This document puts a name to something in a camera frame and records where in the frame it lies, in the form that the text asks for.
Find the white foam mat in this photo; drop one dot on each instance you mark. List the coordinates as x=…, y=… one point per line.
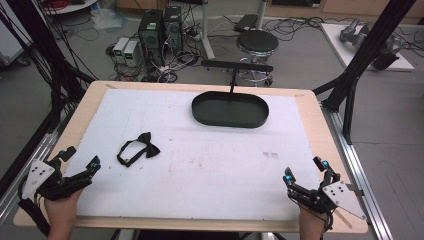
x=206, y=173

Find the black flat box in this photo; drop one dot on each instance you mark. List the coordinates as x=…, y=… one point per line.
x=246, y=22

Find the person's dark clothing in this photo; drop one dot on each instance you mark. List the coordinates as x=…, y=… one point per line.
x=186, y=235

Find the white round table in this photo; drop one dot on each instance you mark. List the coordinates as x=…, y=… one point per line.
x=71, y=6

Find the clear plastic bag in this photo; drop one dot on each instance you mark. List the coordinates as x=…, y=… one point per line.
x=106, y=18

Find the person's right hand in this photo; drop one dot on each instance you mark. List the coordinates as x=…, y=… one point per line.
x=311, y=218

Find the black oval tray stand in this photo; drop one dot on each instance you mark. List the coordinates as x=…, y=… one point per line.
x=230, y=110

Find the white power supply unit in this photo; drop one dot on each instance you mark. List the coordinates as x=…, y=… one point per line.
x=131, y=53
x=120, y=48

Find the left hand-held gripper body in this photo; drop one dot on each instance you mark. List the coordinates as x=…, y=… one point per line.
x=50, y=186

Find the white floor board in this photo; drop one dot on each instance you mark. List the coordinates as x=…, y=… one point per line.
x=336, y=40

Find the person's left hand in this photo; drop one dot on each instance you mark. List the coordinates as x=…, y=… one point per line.
x=63, y=208

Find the black bow tie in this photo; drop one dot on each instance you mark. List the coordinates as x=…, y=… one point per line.
x=148, y=146

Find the black round stool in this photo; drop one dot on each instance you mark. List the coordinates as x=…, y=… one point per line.
x=257, y=42

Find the black metal frame post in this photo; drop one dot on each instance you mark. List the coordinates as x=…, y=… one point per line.
x=366, y=50
x=43, y=50

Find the white table leg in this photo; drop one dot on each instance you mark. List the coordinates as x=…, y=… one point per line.
x=207, y=33
x=261, y=15

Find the aluminium rail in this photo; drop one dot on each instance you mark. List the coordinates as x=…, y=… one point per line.
x=360, y=166
x=30, y=166

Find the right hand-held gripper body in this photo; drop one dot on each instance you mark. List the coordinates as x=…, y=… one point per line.
x=340, y=196

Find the black computer tower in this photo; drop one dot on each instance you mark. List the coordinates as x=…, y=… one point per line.
x=150, y=33
x=173, y=28

